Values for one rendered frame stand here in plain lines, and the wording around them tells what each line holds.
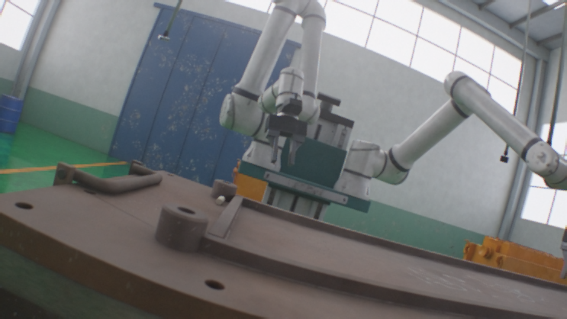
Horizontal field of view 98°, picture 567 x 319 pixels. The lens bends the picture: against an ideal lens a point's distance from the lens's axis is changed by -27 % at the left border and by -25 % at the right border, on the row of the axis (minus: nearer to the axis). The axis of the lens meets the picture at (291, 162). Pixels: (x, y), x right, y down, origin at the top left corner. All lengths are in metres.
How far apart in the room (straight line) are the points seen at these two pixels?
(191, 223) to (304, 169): 1.46
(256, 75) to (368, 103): 8.59
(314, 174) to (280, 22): 0.78
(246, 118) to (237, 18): 8.78
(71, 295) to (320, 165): 1.56
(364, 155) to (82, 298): 1.48
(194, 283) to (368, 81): 9.95
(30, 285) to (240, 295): 0.14
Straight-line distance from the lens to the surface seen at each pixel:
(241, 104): 1.45
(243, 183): 5.45
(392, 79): 10.41
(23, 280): 0.25
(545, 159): 0.97
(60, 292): 0.23
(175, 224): 0.25
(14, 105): 9.13
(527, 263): 4.12
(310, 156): 1.69
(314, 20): 1.55
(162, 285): 0.20
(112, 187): 0.35
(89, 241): 0.23
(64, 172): 0.36
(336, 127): 1.81
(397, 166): 1.65
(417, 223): 10.76
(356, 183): 1.58
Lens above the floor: 1.45
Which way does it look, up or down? level
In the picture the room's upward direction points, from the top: 18 degrees clockwise
